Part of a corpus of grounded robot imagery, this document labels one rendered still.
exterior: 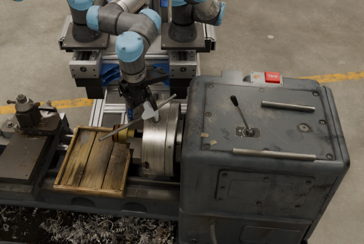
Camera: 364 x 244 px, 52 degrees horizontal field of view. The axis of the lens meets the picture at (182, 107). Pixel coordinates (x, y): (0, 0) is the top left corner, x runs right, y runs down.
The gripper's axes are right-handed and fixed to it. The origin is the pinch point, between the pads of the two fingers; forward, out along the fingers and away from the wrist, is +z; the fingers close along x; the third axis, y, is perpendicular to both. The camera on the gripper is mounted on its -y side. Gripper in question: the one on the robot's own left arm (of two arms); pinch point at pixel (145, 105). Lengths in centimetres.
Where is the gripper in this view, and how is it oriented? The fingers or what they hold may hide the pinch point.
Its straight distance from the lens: 133.6
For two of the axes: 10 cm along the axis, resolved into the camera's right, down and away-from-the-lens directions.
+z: 0.1, 5.3, 8.5
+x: 6.4, 6.5, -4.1
